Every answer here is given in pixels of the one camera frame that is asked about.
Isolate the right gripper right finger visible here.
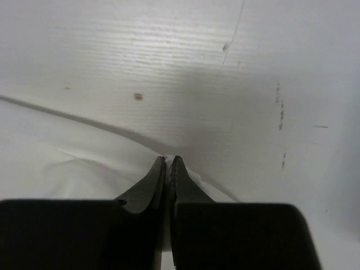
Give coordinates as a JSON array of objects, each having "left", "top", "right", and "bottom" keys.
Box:
[{"left": 170, "top": 156, "right": 321, "bottom": 269}]

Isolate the white t shirt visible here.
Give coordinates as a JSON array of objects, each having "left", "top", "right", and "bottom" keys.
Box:
[{"left": 0, "top": 95, "right": 240, "bottom": 270}]

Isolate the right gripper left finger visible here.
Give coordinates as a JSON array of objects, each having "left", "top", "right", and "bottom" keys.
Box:
[{"left": 1, "top": 157, "right": 166, "bottom": 269}]

